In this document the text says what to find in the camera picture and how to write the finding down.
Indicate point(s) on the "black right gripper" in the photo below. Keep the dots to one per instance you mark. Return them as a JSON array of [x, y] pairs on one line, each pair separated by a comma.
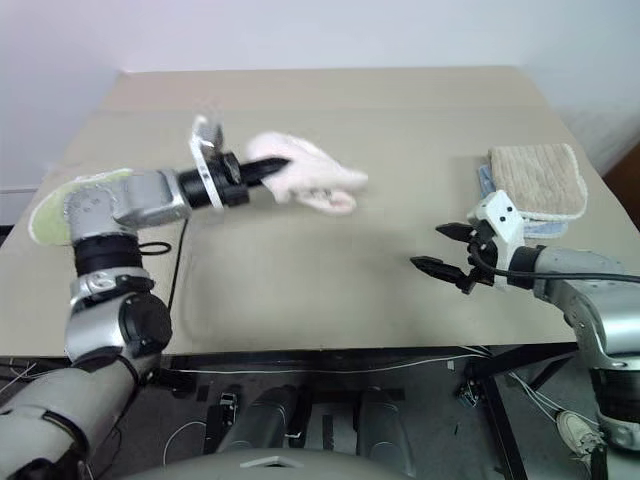
[[482, 255]]

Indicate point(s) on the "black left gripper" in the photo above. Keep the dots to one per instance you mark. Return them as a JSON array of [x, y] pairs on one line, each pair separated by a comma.
[[232, 180]]

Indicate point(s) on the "pink fluffy towel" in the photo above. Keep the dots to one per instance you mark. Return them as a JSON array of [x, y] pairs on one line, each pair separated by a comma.
[[320, 175]]

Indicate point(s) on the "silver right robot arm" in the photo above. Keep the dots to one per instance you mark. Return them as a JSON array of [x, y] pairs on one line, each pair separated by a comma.
[[600, 320]]

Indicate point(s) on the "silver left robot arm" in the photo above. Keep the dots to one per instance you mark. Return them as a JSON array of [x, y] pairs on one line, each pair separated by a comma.
[[150, 200]]

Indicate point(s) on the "blue folded towel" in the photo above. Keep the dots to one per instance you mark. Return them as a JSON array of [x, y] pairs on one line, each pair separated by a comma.
[[545, 229]]

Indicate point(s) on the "beige folded towel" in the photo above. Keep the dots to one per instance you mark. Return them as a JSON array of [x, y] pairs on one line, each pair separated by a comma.
[[540, 175]]

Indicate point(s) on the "green fluffy towel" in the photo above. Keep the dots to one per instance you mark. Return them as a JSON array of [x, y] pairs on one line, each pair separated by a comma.
[[47, 220]]

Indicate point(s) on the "dark grey rounded shape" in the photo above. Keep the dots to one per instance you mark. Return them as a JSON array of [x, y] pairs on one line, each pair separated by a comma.
[[385, 430], [265, 420]]

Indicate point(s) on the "white sneaker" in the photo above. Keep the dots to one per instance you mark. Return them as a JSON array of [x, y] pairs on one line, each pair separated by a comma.
[[575, 430]]

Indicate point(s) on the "grey robot chest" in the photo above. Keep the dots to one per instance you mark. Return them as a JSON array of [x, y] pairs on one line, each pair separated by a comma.
[[250, 467]]

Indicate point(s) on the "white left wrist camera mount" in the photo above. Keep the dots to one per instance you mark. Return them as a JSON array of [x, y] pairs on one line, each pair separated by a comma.
[[202, 160]]

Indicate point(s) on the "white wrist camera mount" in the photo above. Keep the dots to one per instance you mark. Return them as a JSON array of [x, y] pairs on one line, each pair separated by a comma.
[[502, 215], [202, 160]]

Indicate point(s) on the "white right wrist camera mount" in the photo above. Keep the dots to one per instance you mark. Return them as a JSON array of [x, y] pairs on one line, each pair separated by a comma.
[[502, 215]]

